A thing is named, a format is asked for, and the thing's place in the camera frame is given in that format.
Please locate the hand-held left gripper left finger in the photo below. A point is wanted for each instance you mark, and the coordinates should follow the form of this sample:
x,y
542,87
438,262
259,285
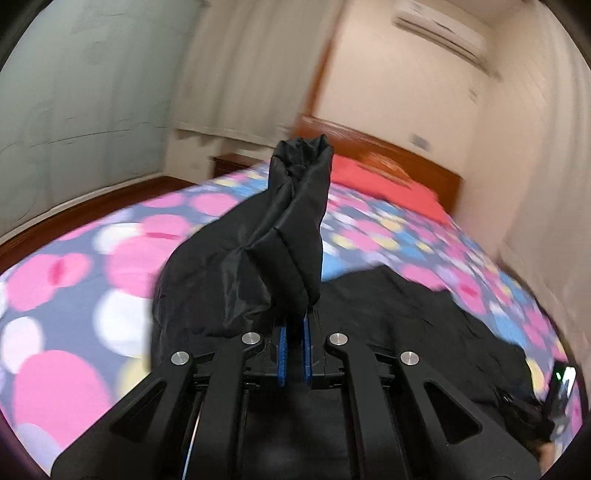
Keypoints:
x,y
282,357

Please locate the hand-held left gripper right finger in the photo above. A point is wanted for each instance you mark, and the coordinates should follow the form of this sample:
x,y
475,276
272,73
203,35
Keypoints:
x,y
307,357

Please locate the black puffer jacket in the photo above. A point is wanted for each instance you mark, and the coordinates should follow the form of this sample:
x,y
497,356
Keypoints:
x,y
277,240

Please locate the red pillow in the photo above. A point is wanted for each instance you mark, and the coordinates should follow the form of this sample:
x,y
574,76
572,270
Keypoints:
x,y
383,184

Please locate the wooden nightstand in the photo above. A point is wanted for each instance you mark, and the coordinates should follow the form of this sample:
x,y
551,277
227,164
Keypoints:
x,y
233,162

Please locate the wooden headboard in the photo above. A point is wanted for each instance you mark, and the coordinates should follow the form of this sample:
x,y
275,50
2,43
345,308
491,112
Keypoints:
x,y
415,161

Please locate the dotted colourful bed sheet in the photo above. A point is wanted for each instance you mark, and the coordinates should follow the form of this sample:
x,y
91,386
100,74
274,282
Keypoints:
x,y
69,286

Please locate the cream curtain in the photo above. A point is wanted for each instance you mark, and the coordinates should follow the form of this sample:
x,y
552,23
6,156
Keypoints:
x,y
258,69

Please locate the white air conditioner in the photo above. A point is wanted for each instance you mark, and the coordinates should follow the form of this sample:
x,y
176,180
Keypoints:
x,y
438,27

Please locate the wall outlet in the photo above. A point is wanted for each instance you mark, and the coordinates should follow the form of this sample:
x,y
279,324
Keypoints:
x,y
421,141

